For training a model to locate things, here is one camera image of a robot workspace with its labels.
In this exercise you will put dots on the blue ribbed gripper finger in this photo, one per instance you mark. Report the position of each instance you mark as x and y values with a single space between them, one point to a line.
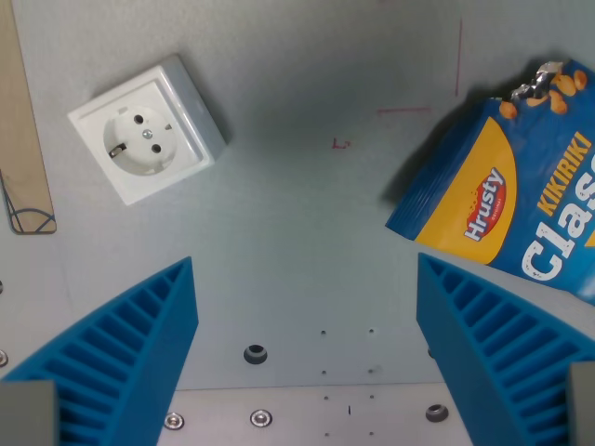
116 344
502 344

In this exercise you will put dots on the silver table screw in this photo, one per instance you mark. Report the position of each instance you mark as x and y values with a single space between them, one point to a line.
260 418
2 357
173 421

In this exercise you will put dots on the blue Hrusty peanut snack bag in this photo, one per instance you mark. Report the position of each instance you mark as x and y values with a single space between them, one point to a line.
511 195

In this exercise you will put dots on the wooden board with blue lines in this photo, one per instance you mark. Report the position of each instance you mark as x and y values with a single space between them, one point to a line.
21 139

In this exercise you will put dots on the grey metal base plate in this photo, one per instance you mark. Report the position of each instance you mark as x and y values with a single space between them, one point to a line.
307 415

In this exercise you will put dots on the white electrical wall socket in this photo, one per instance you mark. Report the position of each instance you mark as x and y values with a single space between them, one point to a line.
144 139

